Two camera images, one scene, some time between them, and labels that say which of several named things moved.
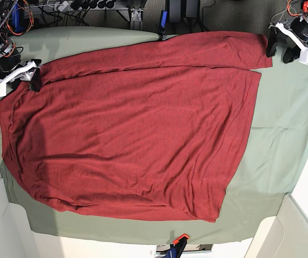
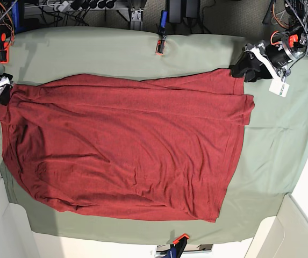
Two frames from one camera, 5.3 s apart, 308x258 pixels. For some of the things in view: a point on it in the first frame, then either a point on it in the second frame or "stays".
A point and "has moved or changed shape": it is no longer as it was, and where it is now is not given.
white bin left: (7, 231) stays
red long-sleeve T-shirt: (155, 126) has moved or changed shape
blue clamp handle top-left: (15, 21) stays
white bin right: (289, 234) stays
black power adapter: (179, 9) stays
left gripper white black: (306, 33) → (277, 58)
